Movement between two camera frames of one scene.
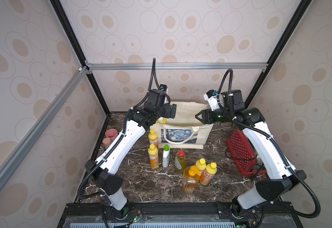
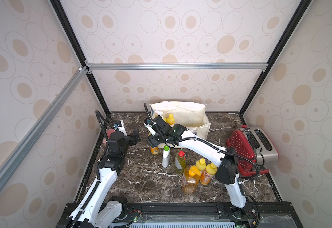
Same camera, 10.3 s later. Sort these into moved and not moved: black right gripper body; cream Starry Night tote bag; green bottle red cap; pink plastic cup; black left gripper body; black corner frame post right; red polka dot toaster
Moved: black right gripper body; black left gripper body
Not moved: green bottle red cap; red polka dot toaster; cream Starry Night tote bag; black corner frame post right; pink plastic cup
